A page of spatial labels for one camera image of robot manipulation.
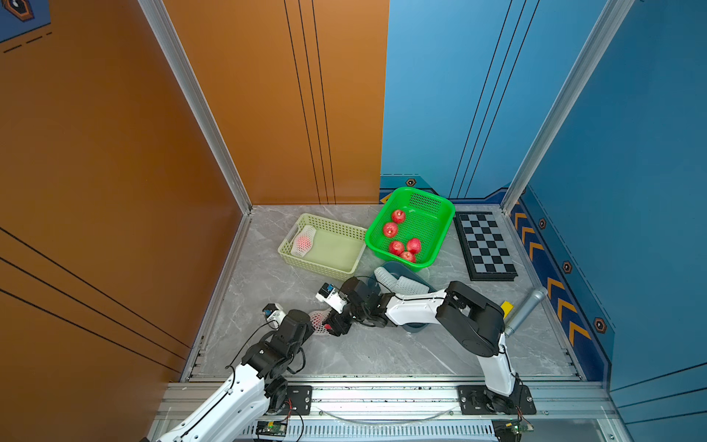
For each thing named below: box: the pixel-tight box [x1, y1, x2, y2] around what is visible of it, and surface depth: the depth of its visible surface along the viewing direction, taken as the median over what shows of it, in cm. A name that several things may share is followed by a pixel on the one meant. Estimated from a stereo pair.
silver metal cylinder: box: [504, 288, 547, 337], surface depth 90 cm
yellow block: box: [500, 300, 515, 320], surface depth 91 cm
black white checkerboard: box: [452, 210, 519, 282], surface depth 104 cm
